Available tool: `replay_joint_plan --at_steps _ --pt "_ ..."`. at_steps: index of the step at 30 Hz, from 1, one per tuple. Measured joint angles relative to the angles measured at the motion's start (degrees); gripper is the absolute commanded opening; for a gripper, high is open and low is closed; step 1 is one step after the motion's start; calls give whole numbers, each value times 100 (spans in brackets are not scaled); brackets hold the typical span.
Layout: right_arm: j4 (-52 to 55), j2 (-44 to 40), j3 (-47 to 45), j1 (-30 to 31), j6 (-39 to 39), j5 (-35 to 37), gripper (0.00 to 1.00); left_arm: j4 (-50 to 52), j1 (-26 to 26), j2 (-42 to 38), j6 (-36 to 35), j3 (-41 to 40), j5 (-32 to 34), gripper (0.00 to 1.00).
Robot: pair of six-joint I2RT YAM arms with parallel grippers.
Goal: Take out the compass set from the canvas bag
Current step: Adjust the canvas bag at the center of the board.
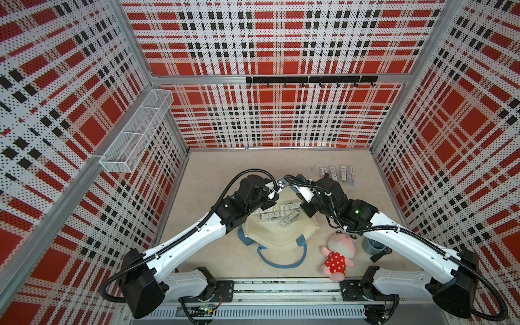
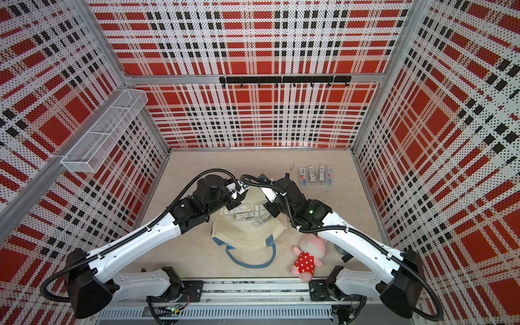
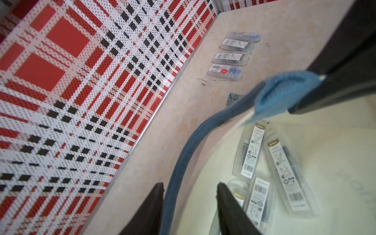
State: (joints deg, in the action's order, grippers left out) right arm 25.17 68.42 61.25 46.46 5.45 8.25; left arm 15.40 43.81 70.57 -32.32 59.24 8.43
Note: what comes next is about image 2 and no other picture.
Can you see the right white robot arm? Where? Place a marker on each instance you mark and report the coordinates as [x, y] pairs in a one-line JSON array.
[[396, 277]]

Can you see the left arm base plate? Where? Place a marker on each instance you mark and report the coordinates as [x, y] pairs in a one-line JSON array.
[[190, 292]]

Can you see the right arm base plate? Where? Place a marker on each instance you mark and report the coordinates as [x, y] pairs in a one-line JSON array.
[[322, 292]]

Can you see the clear compass set case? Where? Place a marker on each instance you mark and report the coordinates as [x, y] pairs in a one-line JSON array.
[[329, 175], [322, 173], [302, 175], [312, 180]]

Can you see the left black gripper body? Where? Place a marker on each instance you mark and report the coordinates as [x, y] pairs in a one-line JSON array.
[[225, 200]]

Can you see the cream canvas tote bag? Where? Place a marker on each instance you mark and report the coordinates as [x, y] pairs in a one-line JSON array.
[[246, 245]]

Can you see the white wire mesh basket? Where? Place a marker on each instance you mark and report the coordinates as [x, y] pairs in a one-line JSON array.
[[93, 148]]

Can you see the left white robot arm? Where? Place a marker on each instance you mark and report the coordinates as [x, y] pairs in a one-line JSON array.
[[87, 282]]

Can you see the black wall hook rail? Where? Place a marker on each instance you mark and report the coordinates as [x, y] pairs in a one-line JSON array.
[[328, 79]]

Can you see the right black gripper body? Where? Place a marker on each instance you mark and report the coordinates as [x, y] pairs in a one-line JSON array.
[[275, 208]]

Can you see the pink plush toy red dress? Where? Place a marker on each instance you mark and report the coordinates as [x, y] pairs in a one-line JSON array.
[[309, 255]]

